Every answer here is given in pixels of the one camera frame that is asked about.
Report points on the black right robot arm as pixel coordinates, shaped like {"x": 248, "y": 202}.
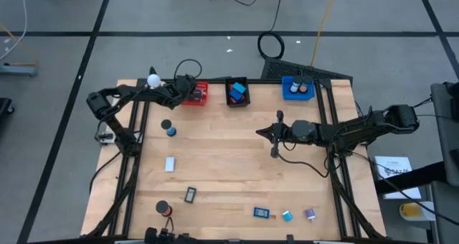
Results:
{"x": 358, "y": 131}

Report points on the grey cabinet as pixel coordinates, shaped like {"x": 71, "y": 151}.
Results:
{"x": 446, "y": 215}

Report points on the grey floor box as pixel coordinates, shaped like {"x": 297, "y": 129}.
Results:
{"x": 18, "y": 70}

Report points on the blue plastic basket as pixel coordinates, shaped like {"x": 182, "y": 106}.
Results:
{"x": 287, "y": 93}

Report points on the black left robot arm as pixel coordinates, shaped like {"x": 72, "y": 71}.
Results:
{"x": 118, "y": 93}

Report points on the black floor object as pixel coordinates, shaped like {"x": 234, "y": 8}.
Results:
{"x": 4, "y": 107}

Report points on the light blue card box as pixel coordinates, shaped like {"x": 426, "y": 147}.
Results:
{"x": 239, "y": 88}

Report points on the light blue USB charger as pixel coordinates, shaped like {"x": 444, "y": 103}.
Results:
{"x": 287, "y": 216}

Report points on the yellow white container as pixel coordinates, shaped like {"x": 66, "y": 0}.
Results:
{"x": 412, "y": 211}

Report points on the black and red spool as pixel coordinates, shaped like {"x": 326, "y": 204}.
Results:
{"x": 163, "y": 208}

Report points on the black perforated mat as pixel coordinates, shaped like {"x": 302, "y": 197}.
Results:
{"x": 287, "y": 70}

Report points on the red plastic basket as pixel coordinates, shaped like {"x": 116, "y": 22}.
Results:
{"x": 204, "y": 84}

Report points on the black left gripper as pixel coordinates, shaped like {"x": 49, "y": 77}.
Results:
{"x": 184, "y": 86}

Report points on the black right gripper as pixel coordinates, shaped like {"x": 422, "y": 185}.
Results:
{"x": 285, "y": 132}

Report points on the white card box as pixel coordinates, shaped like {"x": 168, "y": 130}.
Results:
{"x": 169, "y": 164}

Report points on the black digital thermometer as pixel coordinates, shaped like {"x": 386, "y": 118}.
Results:
{"x": 190, "y": 194}

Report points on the black plastic basket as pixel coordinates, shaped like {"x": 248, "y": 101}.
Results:
{"x": 247, "y": 93}

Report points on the white bulb table lamp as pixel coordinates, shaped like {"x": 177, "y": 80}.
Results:
{"x": 154, "y": 80}

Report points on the red card box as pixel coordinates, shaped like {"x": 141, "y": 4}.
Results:
{"x": 230, "y": 87}

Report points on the white power strip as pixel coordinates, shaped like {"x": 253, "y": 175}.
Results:
{"x": 105, "y": 139}

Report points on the black table clamp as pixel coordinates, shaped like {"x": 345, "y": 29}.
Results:
{"x": 290, "y": 238}

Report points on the red digital thermometer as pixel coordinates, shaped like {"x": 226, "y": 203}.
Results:
{"x": 238, "y": 101}

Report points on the black diagonal bar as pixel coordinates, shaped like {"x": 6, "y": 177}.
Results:
{"x": 412, "y": 177}

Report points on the black metal table frame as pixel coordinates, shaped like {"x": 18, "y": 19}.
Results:
{"x": 265, "y": 81}

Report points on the white paper sheet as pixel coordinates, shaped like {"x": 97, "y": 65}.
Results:
{"x": 398, "y": 172}

